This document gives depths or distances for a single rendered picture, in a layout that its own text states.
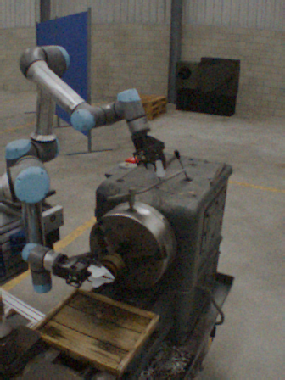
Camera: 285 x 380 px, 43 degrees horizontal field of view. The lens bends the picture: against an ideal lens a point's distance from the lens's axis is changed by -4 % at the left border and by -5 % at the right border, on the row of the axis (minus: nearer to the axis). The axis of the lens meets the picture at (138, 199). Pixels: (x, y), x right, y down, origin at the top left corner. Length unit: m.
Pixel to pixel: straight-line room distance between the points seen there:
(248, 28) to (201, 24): 1.39
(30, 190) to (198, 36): 10.48
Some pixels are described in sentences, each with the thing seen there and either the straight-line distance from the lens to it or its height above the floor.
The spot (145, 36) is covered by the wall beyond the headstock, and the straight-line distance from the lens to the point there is 12.04.
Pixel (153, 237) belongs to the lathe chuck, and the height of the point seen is 1.18.
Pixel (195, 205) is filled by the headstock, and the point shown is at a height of 1.24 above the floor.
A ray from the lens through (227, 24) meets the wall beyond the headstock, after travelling 11.29.
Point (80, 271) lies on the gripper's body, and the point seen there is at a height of 1.11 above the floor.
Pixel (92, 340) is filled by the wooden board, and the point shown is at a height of 0.88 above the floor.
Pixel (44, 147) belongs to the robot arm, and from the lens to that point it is 1.71.
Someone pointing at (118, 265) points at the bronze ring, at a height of 1.10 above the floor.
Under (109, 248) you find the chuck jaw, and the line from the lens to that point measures 1.32.
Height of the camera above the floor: 1.82
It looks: 24 degrees down
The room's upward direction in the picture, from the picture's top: 2 degrees clockwise
